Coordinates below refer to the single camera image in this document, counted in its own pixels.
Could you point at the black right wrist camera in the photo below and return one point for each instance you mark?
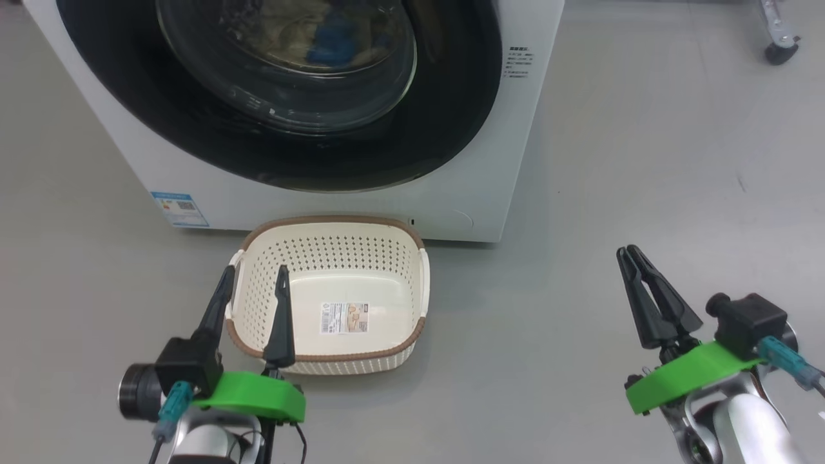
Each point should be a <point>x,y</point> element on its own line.
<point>751,325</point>

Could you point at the teal right camera connector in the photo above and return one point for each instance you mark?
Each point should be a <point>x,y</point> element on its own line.
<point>786,362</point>

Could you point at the white washing machine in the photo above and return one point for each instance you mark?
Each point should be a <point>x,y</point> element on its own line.
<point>515,161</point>

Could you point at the blue energy label sticker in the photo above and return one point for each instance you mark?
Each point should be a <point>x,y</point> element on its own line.
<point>180,209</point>

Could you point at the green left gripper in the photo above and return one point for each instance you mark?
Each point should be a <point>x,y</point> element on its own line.
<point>258,394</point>

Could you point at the cream perforated laundry basket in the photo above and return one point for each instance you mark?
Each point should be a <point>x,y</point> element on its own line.
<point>348,258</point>

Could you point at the black caster wheel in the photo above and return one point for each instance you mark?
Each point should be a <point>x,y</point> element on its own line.
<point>781,53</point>

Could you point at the grey caster wheel leg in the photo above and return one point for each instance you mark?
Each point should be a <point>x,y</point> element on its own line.
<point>773,19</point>

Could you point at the cream bear print garment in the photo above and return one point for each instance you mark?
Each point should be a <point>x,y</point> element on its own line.
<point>332,42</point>

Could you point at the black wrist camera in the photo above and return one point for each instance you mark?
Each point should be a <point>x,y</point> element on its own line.
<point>184,370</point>
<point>751,325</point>

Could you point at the paper basket label sticker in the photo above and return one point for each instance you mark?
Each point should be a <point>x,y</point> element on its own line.
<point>344,318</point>

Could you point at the teal camera connector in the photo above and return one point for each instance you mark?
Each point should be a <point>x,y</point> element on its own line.
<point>786,362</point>
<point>173,406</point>

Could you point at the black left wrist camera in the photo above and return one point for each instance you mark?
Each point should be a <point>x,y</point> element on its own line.
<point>184,370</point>

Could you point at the black round washing machine door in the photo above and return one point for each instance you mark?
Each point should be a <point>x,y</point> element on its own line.
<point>161,109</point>

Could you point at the teal left camera connector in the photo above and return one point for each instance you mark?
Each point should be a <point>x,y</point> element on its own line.
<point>173,406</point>

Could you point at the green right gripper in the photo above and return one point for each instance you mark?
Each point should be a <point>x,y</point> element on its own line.
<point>689,374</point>

